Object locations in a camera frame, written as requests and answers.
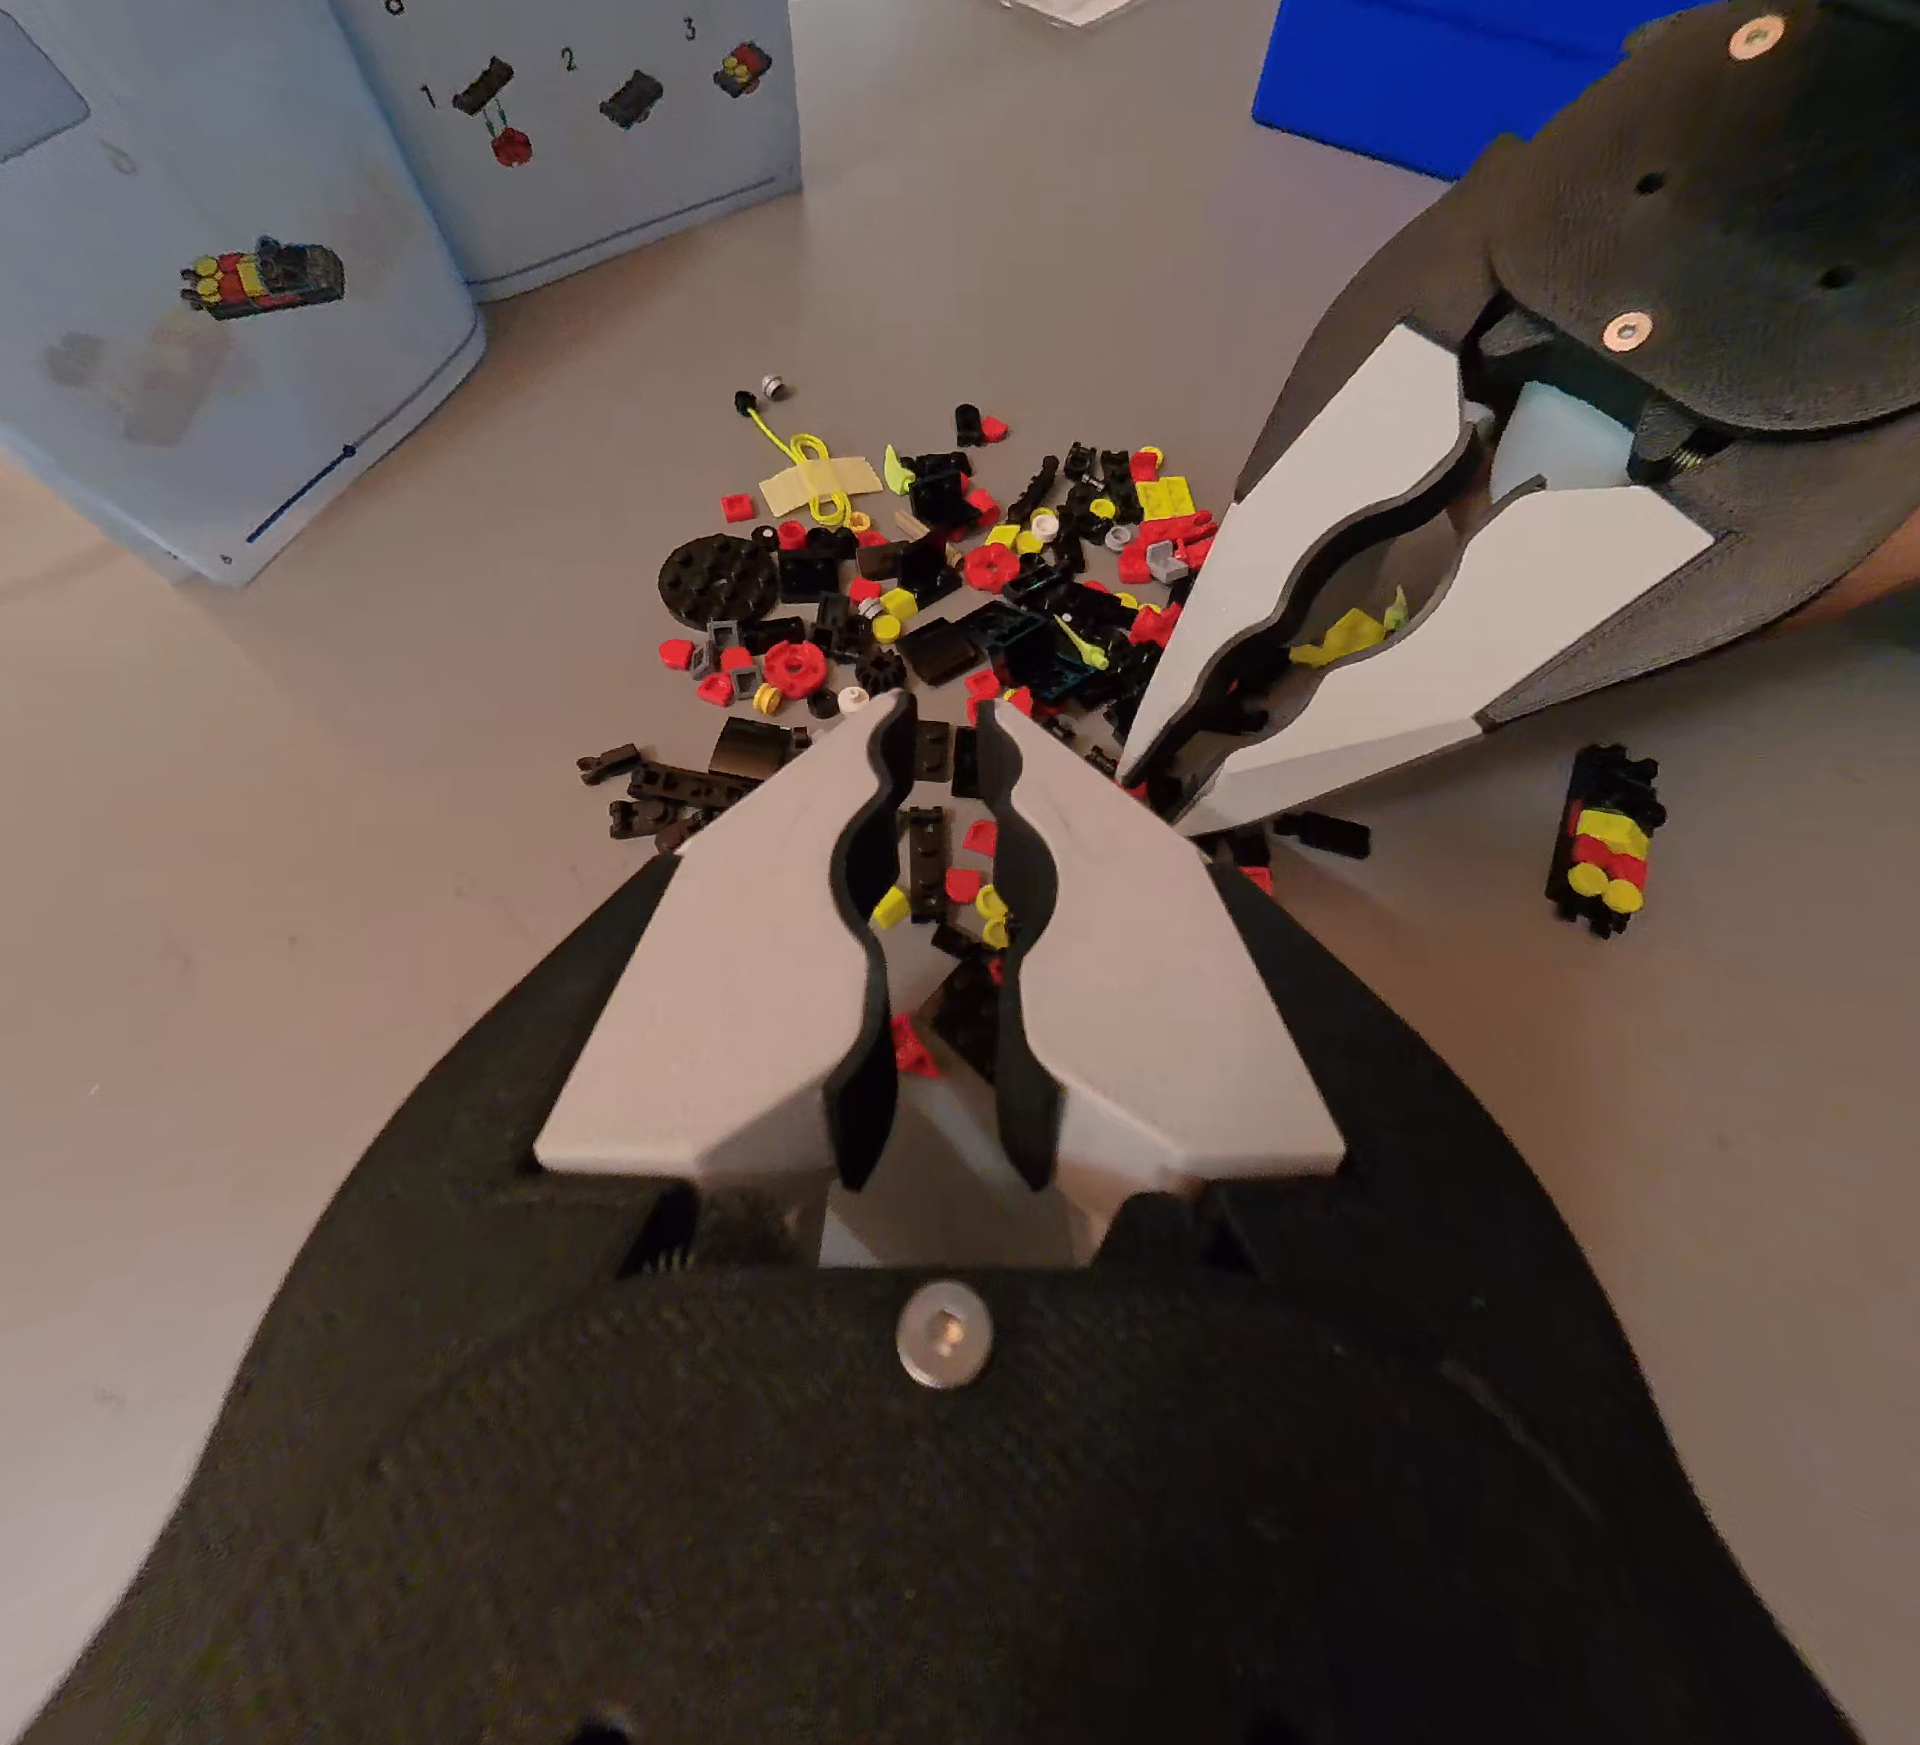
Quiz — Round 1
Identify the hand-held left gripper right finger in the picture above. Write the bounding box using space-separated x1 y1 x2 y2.
975 697 1348 1196

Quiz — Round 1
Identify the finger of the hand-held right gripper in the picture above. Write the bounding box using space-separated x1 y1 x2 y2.
1118 322 1498 787
1176 477 1718 833

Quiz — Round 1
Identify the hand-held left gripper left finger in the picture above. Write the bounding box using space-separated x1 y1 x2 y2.
532 688 919 1190

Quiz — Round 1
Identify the pile of lego pieces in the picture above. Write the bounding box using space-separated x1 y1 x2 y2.
574 366 1376 1087

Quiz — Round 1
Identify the partly built lego model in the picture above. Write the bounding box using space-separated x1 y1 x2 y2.
1546 743 1667 942

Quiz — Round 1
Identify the lego instruction booklet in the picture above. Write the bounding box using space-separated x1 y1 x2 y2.
0 0 803 590

